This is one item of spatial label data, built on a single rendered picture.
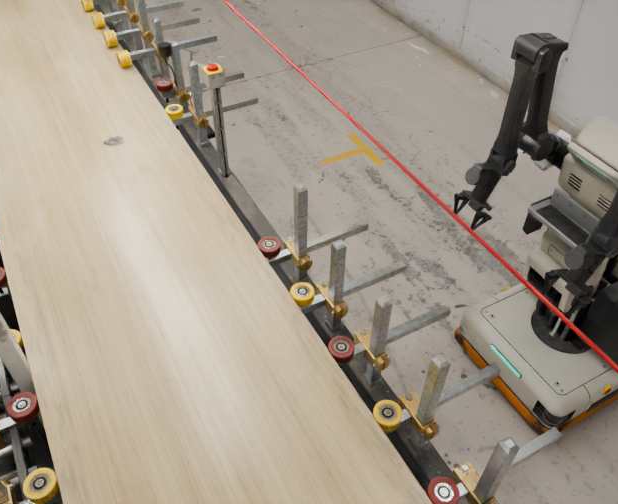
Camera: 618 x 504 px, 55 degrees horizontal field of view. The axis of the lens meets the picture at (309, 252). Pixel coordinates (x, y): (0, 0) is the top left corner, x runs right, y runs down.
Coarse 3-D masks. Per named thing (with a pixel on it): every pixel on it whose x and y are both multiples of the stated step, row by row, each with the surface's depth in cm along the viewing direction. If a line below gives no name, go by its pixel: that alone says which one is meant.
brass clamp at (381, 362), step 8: (368, 328) 188; (360, 336) 186; (368, 336) 186; (368, 344) 184; (368, 352) 182; (384, 352) 182; (368, 360) 184; (376, 360) 180; (384, 360) 180; (376, 368) 181; (384, 368) 182
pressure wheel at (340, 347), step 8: (344, 336) 181; (328, 344) 179; (336, 344) 179; (344, 344) 179; (352, 344) 178; (336, 352) 176; (344, 352) 176; (352, 352) 177; (336, 360) 177; (344, 360) 176
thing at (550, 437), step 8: (552, 432) 165; (536, 440) 164; (544, 440) 164; (552, 440) 164; (520, 448) 162; (528, 448) 162; (536, 448) 162; (544, 448) 164; (520, 456) 160; (528, 456) 161; (512, 464) 159; (480, 472) 157; (464, 488) 154; (464, 496) 154
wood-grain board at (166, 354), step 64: (0, 0) 354; (64, 0) 355; (0, 64) 299; (64, 64) 300; (0, 128) 259; (64, 128) 259; (128, 128) 260; (0, 192) 228; (64, 192) 229; (128, 192) 229; (192, 192) 229; (64, 256) 204; (128, 256) 205; (192, 256) 205; (256, 256) 205; (64, 320) 185; (128, 320) 185; (192, 320) 185; (256, 320) 185; (64, 384) 169; (128, 384) 169; (192, 384) 169; (256, 384) 169; (320, 384) 169; (64, 448) 155; (128, 448) 155; (192, 448) 155; (256, 448) 155; (320, 448) 156; (384, 448) 156
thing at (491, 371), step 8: (488, 368) 181; (496, 368) 181; (472, 376) 179; (480, 376) 179; (488, 376) 179; (456, 384) 177; (464, 384) 177; (472, 384) 177; (480, 384) 180; (448, 392) 175; (456, 392) 175; (464, 392) 178; (440, 400) 173; (448, 400) 176; (408, 416) 169; (400, 424) 169; (384, 432) 166
